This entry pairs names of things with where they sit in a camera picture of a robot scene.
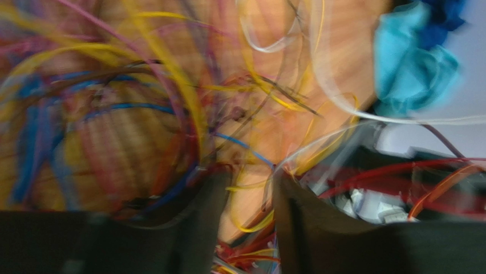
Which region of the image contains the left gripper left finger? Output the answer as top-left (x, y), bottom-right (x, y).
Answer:
top-left (1, 169), bottom-right (232, 273)

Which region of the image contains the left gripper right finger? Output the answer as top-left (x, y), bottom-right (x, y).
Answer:
top-left (273, 171), bottom-right (485, 273)

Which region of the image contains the multicolour cable pile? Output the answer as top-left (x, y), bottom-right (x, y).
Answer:
top-left (0, 0), bottom-right (486, 274)

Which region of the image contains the cyan cloth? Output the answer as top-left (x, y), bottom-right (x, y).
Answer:
top-left (374, 1), bottom-right (460, 118)

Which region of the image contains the dark blue towel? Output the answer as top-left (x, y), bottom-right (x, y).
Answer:
top-left (419, 0), bottom-right (467, 50)

